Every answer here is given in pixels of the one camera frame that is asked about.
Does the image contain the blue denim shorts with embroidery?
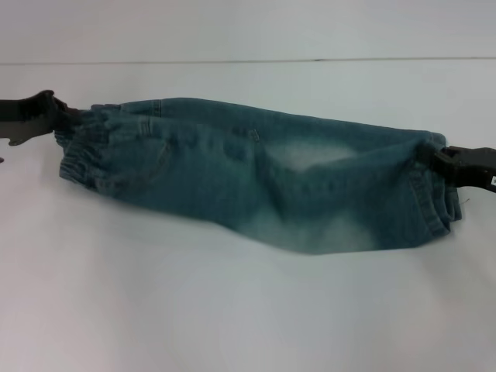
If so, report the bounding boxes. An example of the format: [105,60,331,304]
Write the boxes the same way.
[52,96,464,257]

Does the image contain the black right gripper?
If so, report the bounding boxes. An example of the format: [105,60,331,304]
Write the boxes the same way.
[419,143,496,194]

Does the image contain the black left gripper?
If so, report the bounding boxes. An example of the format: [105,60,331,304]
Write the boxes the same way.
[0,89,85,148]

